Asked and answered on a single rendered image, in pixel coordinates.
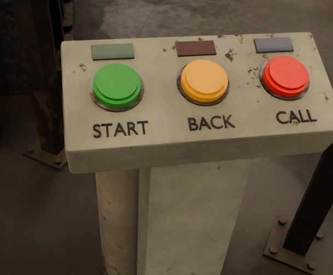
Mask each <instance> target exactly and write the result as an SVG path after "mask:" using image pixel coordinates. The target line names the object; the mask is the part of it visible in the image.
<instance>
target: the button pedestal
mask: <svg viewBox="0 0 333 275"><path fill-rule="evenodd" d="M286 37H289V38H290V41H291V43H292V46H293V49H294V51H292V52H268V53H257V50H256V48H255V44H254V40H253V39H258V38H286ZM202 40H213V41H214V44H215V49H216V53H217V54H216V55H206V56H182V57H178V56H177V50H176V45H175V42H176V41H202ZM131 43H132V44H133V51H134V59H110V60H97V61H93V57H92V45H103V44H131ZM277 56H288V57H292V58H294V59H296V60H298V61H299V62H301V63H302V64H303V65H304V67H305V68H306V69H307V71H308V75H309V82H308V85H307V87H306V88H305V89H304V91H303V92H302V93H300V94H299V95H296V96H294V97H284V96H281V95H279V94H276V93H275V92H273V91H272V90H271V89H269V88H268V86H267V85H266V83H265V81H264V78H263V71H264V68H265V66H266V64H267V63H268V61H269V60H270V59H272V58H274V57H277ZM200 59H205V60H209V61H212V62H215V63H217V64H218V65H219V66H221V67H222V68H223V70H224V71H225V73H226V75H227V77H228V85H227V88H226V90H225V92H224V94H223V95H222V96H221V97H220V98H219V99H217V100H215V101H211V102H202V101H197V100H195V99H193V98H191V97H190V96H188V95H187V94H186V93H185V91H184V90H183V88H182V85H181V76H182V72H183V70H184V68H185V67H186V65H187V64H189V63H190V62H192V61H196V60H200ZM108 64H124V65H127V66H129V67H131V68H132V69H134V70H135V71H136V72H137V73H138V75H139V77H140V80H141V91H140V94H139V96H138V98H137V100H136V101H135V102H134V103H132V104H130V105H128V106H125V107H120V108H114V107H109V106H106V105H104V104H102V103H101V102H100V101H99V100H98V99H97V98H96V97H95V95H94V93H93V87H92V81H93V77H94V75H95V73H96V72H97V71H98V70H99V69H100V68H102V67H103V66H106V65H108ZM61 68H62V94H63V120H64V146H65V152H66V156H67V161H68V166H69V170H70V172H71V174H84V173H91V172H103V171H115V170H128V169H139V206H138V254H137V275H220V274H221V270H222V267H223V263H224V260H225V256H226V253H227V250H228V246H229V242H230V239H231V236H232V233H233V229H234V225H235V222H236V219H237V215H238V212H239V208H240V205H241V201H242V198H243V194H244V191H245V187H246V184H247V181H248V177H249V173H250V170H251V167H252V164H253V160H254V158H263V157H275V156H287V155H294V154H306V153H318V152H323V151H325V150H326V149H327V148H328V147H329V146H330V145H331V144H332V143H333V90H332V87H331V84H330V81H329V79H328V76H327V74H326V71H325V68H324V66H323V62H322V60H321V57H320V55H319V52H318V49H317V47H316V44H315V42H314V39H313V36H312V34H311V33H310V32H295V33H266V34H236V35H207V36H191V37H161V38H132V39H102V40H73V41H63V42H62V43H61Z"/></svg>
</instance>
